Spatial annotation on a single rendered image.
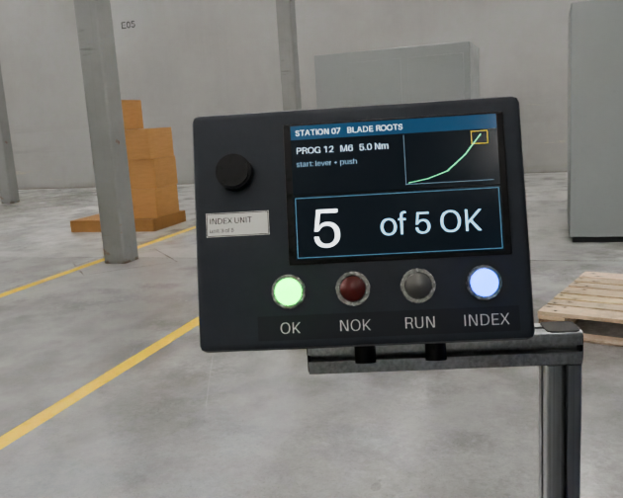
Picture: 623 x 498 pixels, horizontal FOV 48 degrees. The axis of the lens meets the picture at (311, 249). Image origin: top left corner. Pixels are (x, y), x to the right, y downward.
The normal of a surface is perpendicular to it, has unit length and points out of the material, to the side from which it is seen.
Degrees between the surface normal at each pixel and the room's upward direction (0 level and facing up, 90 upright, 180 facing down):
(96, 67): 90
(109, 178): 90
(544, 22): 90
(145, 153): 90
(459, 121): 75
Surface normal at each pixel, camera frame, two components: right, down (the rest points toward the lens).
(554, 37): -0.32, 0.20
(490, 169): -0.07, -0.07
